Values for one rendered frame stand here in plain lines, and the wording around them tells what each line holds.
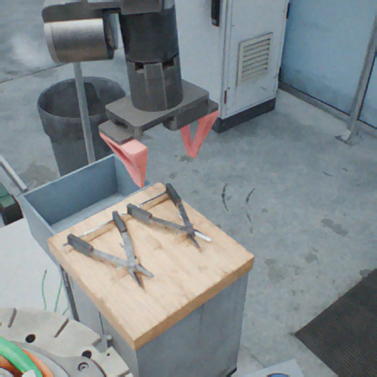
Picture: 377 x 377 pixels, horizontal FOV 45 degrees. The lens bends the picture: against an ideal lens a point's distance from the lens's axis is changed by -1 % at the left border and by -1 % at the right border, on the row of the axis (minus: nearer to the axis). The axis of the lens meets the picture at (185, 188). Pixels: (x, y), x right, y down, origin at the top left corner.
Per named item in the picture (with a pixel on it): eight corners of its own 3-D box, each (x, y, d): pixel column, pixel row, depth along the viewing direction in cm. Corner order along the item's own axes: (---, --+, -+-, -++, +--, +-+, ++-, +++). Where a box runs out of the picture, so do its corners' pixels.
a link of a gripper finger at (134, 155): (108, 181, 57) (93, 114, 51) (155, 156, 60) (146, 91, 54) (140, 207, 52) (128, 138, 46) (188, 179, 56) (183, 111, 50)
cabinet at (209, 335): (79, 355, 79) (51, 252, 63) (164, 299, 88) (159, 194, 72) (147, 446, 68) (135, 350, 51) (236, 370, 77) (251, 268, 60)
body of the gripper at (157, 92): (106, 120, 52) (93, 59, 47) (176, 88, 57) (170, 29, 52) (140, 142, 48) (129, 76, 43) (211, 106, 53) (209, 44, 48)
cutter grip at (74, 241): (67, 244, 58) (66, 236, 57) (72, 241, 59) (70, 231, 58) (91, 258, 57) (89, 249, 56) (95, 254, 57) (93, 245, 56)
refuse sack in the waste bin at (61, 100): (37, 157, 222) (21, 92, 200) (107, 130, 240) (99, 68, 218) (74, 199, 198) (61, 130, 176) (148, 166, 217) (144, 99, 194)
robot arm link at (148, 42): (173, 0, 42) (174, -18, 46) (98, 6, 42) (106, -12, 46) (179, 71, 46) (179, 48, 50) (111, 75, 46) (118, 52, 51)
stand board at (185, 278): (50, 251, 63) (46, 238, 61) (160, 193, 72) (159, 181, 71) (135, 353, 51) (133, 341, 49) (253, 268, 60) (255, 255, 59)
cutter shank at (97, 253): (90, 255, 56) (89, 252, 56) (94, 251, 57) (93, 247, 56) (133, 271, 54) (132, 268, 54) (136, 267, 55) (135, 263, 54)
